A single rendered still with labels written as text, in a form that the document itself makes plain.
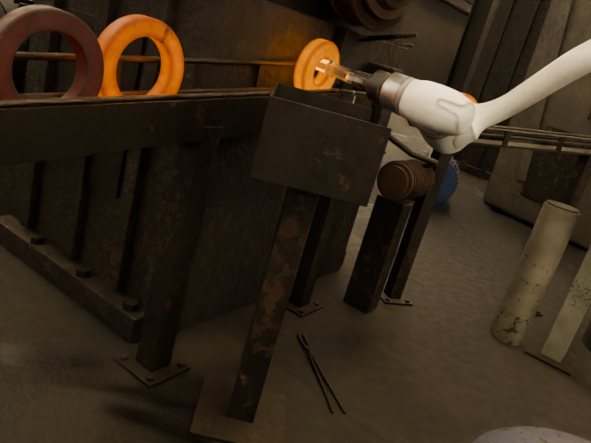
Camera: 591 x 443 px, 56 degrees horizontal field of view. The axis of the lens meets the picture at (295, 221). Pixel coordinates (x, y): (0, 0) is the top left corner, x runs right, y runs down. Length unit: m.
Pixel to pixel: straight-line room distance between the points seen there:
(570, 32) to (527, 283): 2.48
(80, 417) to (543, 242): 1.51
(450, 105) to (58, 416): 1.04
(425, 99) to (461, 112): 0.08
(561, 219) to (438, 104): 0.87
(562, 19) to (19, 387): 3.81
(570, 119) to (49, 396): 3.57
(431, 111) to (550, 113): 2.95
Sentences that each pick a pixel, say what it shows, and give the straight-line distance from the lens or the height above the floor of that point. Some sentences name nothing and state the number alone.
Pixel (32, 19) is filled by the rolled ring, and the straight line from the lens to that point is 0.93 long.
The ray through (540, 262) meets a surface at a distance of 2.07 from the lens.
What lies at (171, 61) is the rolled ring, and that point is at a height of 0.71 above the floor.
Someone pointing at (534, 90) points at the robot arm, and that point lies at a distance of 1.39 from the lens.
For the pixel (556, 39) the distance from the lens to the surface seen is 4.26.
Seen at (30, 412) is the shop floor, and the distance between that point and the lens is 1.28.
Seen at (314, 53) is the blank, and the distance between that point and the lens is 1.43.
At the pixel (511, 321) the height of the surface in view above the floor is 0.09.
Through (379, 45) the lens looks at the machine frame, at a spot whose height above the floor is 0.85.
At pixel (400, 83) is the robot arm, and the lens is 1.34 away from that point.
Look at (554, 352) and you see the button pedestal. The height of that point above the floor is 0.04.
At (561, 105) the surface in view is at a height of 0.83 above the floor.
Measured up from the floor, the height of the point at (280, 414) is 0.01.
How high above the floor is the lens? 0.82
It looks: 18 degrees down
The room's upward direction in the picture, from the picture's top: 16 degrees clockwise
